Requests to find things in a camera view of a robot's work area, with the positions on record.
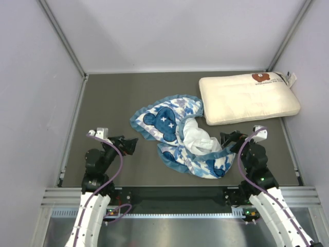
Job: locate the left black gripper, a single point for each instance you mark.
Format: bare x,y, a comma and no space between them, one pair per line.
129,145

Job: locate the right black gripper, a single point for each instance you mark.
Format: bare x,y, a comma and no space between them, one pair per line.
236,136

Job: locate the blue white bear pillowcase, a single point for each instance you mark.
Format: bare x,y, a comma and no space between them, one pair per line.
182,145

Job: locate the cream bear pillow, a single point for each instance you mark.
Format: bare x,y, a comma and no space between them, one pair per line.
247,97

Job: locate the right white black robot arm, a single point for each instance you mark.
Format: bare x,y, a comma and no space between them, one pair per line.
261,189

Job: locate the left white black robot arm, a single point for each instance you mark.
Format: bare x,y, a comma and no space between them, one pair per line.
97,189

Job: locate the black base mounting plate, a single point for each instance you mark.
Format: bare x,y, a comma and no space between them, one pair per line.
173,200

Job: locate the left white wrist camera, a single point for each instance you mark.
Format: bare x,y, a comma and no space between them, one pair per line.
98,133

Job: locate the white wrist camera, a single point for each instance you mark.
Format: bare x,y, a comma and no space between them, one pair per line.
259,133
98,133

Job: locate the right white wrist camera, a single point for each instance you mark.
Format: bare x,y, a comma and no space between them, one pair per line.
259,133

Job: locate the grey slotted cable duct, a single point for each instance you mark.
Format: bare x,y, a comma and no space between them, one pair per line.
236,213

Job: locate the aluminium frame rail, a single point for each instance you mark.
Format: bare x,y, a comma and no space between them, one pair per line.
294,196

